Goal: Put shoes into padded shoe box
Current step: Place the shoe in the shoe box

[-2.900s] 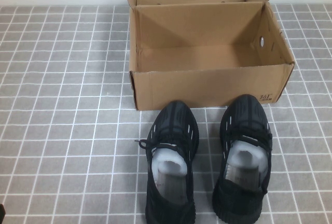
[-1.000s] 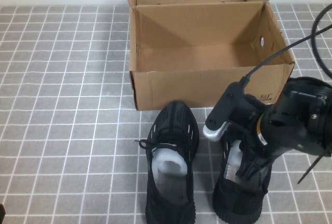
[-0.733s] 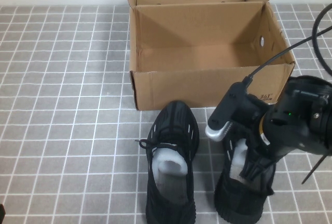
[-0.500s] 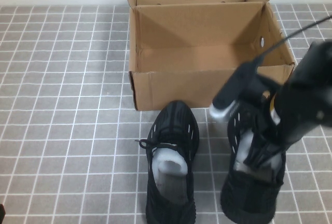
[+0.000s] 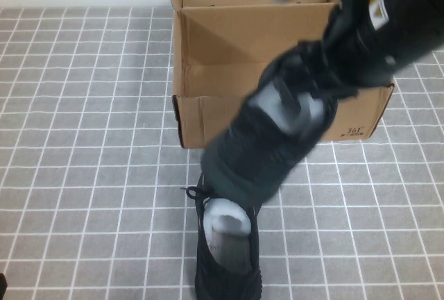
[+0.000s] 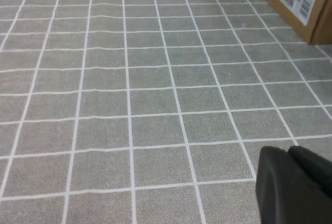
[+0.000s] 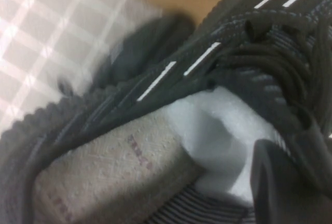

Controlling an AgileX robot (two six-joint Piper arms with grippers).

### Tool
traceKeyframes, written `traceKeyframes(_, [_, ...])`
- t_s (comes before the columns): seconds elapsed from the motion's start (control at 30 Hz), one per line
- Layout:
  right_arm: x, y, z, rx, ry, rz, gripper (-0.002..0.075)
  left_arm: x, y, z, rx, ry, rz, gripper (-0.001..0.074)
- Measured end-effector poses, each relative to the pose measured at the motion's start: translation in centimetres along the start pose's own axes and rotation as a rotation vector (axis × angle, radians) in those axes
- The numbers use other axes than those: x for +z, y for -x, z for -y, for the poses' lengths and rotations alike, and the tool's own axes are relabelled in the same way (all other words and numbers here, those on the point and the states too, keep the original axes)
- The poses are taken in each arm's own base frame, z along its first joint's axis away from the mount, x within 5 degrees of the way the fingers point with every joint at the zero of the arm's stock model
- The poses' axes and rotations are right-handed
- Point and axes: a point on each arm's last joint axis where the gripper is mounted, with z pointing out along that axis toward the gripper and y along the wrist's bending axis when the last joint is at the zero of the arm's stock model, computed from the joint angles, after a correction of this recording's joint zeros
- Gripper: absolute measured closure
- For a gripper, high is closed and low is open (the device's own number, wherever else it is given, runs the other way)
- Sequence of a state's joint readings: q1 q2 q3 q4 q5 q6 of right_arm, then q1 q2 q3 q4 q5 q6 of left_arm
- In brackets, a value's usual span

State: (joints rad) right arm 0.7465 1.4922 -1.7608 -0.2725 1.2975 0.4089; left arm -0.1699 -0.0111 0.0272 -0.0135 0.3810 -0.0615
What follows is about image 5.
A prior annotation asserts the brown cardboard shoe box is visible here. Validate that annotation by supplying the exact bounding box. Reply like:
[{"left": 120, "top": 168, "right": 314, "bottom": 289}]
[{"left": 166, "top": 0, "right": 395, "bottom": 150}]

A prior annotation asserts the grey checkered tablecloth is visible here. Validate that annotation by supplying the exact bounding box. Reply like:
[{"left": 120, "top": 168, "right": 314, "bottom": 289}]
[{"left": 0, "top": 7, "right": 444, "bottom": 300}]

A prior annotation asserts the white paper shoe stuffing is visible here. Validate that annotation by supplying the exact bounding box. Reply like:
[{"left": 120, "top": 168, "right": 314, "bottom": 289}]
[{"left": 203, "top": 198, "right": 253, "bottom": 238}]

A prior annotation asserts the black knit sneaker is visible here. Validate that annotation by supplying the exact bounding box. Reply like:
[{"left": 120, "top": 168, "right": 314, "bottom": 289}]
[
  {"left": 200, "top": 39, "right": 361, "bottom": 208},
  {"left": 180, "top": 173, "right": 263, "bottom": 300}
]

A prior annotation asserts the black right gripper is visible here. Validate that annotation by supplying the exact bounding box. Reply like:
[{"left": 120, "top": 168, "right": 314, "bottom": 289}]
[{"left": 323, "top": 0, "right": 434, "bottom": 88}]

